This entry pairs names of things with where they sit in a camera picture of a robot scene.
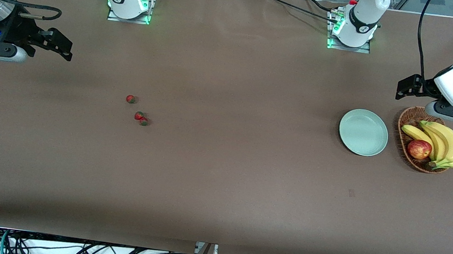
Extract yellow banana bunch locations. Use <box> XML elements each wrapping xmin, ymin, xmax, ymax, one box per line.
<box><xmin>398</xmin><ymin>118</ymin><xmax>453</xmax><ymax>172</ymax></box>

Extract brown wicker basket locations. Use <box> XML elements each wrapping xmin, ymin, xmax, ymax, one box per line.
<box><xmin>393</xmin><ymin>105</ymin><xmax>453</xmax><ymax>176</ymax></box>

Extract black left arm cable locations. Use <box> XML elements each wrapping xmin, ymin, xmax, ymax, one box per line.
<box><xmin>413</xmin><ymin>0</ymin><xmax>434</xmax><ymax>80</ymax></box>

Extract light green round plate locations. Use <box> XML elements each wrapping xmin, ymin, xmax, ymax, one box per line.
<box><xmin>336</xmin><ymin>107</ymin><xmax>391</xmax><ymax>159</ymax></box>

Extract red apple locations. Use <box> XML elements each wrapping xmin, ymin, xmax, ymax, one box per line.
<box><xmin>407</xmin><ymin>139</ymin><xmax>433</xmax><ymax>161</ymax></box>

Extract thin black base cable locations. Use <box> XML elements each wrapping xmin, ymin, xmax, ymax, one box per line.
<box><xmin>262</xmin><ymin>0</ymin><xmax>341</xmax><ymax>21</ymax></box>
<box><xmin>304</xmin><ymin>0</ymin><xmax>336</xmax><ymax>13</ymax></box>

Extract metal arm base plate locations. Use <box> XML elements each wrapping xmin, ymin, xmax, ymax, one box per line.
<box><xmin>107</xmin><ymin>7</ymin><xmax>152</xmax><ymax>26</ymax></box>
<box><xmin>327</xmin><ymin>35</ymin><xmax>372</xmax><ymax>54</ymax></box>

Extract table cover sheet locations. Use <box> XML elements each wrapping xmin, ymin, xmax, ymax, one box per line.
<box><xmin>0</xmin><ymin>0</ymin><xmax>453</xmax><ymax>254</ymax></box>

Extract teal floor cable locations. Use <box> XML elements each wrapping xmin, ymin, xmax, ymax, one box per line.
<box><xmin>0</xmin><ymin>228</ymin><xmax>12</xmax><ymax>254</ymax></box>

